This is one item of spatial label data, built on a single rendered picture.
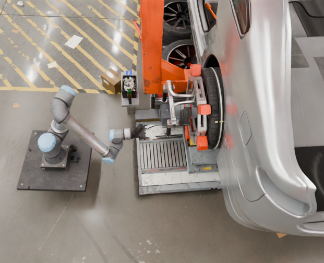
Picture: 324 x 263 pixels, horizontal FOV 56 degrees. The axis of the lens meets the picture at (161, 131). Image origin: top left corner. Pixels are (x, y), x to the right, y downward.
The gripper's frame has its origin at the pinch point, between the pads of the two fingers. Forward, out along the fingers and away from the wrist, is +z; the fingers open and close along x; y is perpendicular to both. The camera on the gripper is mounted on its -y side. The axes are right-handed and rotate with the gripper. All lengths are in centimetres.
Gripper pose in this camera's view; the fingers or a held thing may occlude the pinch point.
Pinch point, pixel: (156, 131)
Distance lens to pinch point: 241.9
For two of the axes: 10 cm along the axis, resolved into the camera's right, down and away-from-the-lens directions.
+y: -0.3, 5.1, 8.6
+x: 0.9, 8.6, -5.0
